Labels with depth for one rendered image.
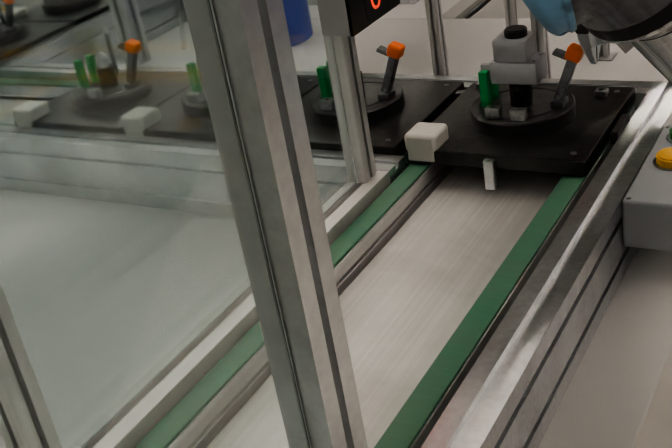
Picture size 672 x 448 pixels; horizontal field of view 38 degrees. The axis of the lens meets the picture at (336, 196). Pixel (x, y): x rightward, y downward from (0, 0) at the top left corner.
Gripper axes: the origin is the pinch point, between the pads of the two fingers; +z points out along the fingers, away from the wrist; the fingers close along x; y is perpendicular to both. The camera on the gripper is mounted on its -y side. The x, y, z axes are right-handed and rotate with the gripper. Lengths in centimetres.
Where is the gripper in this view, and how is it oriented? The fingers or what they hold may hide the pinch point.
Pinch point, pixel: (588, 53)
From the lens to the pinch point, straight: 127.4
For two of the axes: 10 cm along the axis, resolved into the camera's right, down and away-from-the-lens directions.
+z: 1.6, 8.8, 4.4
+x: 4.8, -4.6, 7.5
